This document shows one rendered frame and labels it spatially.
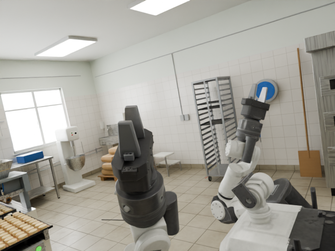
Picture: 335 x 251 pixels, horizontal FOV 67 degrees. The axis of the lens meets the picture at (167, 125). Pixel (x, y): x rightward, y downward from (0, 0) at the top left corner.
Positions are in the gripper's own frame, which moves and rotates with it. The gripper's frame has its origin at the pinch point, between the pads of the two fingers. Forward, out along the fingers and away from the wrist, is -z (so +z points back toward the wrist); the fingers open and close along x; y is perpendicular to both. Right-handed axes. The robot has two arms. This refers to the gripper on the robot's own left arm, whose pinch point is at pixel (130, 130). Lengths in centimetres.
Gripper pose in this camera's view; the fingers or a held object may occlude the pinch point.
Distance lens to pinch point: 41.2
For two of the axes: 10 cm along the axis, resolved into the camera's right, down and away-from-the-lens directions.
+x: 0.5, -4.9, 8.7
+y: 10.0, -0.4, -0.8
